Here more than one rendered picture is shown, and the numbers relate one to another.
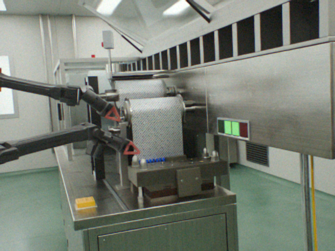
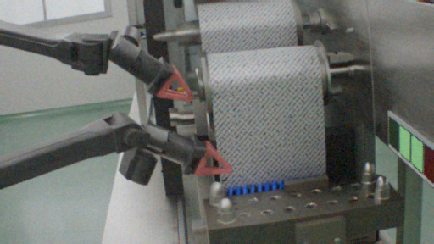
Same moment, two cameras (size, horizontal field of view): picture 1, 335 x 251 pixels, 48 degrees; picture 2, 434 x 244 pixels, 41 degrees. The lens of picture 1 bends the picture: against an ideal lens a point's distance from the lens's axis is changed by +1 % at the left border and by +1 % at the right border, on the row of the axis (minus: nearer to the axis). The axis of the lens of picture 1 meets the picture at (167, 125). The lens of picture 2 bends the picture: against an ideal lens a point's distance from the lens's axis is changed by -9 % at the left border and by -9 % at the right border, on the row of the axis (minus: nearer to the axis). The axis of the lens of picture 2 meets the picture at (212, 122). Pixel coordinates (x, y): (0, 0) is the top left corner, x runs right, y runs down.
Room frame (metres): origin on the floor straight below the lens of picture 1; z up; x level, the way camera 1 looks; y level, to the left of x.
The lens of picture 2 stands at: (0.43, -0.19, 1.52)
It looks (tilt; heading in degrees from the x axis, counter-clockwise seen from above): 15 degrees down; 16
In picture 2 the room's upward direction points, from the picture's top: 6 degrees counter-clockwise
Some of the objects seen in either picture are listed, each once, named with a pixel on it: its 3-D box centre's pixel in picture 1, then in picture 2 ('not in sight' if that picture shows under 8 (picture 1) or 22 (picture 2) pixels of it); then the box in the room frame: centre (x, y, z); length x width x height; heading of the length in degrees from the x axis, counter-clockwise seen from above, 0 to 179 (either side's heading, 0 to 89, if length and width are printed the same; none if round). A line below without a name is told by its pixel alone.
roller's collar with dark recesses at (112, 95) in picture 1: (111, 95); (189, 33); (1.93, 0.28, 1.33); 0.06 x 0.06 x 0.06; 18
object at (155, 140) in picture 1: (158, 142); (272, 147); (1.68, 0.05, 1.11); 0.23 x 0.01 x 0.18; 108
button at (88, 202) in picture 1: (85, 202); not in sight; (1.47, 0.35, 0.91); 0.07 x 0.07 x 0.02; 18
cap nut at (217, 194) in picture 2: (135, 160); (217, 192); (1.57, 0.15, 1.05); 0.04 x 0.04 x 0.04
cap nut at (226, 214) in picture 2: (143, 163); (225, 209); (1.48, 0.11, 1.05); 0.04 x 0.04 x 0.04
